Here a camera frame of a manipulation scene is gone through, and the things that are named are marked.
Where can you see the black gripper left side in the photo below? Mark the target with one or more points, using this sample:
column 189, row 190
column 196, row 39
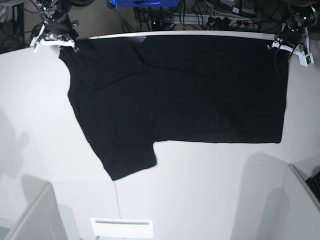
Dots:
column 289, row 38

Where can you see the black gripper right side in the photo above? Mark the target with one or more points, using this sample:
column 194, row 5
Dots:
column 63, row 27

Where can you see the dark T-shirt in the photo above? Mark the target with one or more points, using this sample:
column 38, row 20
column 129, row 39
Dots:
column 128, row 93

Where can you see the blue box at top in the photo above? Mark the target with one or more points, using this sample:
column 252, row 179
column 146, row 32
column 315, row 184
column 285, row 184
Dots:
column 143, row 3

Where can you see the white power strip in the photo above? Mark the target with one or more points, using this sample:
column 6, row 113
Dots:
column 217, row 22

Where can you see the black keyboard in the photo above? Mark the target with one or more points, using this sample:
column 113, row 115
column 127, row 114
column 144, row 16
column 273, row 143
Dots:
column 314, row 184

